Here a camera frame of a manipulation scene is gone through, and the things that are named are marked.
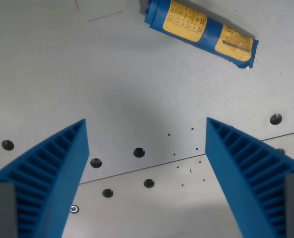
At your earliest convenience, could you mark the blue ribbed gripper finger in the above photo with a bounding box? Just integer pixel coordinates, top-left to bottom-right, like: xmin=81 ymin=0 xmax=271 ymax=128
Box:
xmin=0 ymin=118 xmax=90 ymax=238
xmin=205 ymin=117 xmax=294 ymax=238

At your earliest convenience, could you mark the blue bag with yellow label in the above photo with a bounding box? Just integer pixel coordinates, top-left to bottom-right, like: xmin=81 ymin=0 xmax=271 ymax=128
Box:
xmin=144 ymin=0 xmax=260 ymax=70

